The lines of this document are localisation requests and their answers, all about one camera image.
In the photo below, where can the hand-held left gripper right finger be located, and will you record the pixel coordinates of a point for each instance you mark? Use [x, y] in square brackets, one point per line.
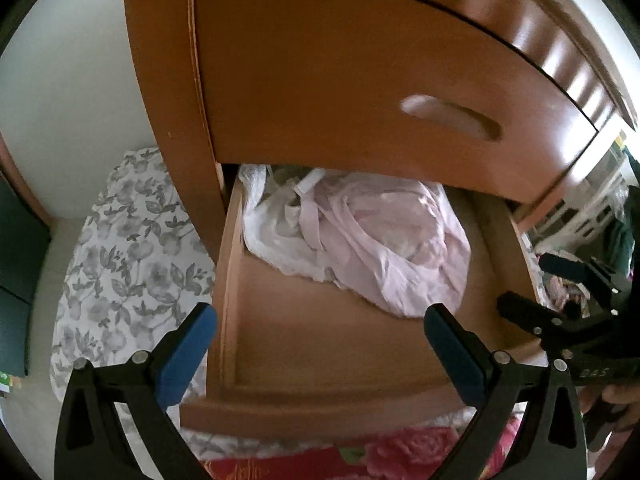
[452, 355]

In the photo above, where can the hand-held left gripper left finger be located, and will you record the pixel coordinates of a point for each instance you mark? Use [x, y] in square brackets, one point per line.
[185, 355]

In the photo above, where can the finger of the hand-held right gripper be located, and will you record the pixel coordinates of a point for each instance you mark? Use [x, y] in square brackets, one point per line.
[565, 267]
[530, 312]

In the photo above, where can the wooden drawer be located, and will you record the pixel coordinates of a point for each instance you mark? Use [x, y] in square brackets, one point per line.
[325, 85]
[325, 340]

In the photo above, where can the cream bra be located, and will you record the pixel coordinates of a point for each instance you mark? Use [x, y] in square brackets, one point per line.
[270, 230]

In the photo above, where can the closed wooden drawer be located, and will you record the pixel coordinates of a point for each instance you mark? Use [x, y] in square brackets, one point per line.
[325, 85]

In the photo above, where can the person's right hand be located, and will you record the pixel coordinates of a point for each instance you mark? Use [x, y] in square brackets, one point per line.
[620, 400]

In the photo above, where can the white laundry basket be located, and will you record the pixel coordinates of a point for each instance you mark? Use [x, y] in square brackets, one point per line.
[575, 215]

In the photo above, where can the dark green garment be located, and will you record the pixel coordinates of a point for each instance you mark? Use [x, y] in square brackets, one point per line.
[622, 245]

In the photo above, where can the floral bedsheet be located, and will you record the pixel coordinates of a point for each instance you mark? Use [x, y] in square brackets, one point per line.
[125, 270]

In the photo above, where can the red floral blanket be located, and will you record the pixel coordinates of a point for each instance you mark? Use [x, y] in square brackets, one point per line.
[400, 450]

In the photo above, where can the pale pink garment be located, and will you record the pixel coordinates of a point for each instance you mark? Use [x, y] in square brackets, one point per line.
[390, 255]

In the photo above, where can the dark cabinet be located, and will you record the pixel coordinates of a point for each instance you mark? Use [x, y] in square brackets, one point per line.
[20, 285]

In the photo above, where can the wooden nightstand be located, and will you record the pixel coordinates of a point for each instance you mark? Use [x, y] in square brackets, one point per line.
[160, 110]

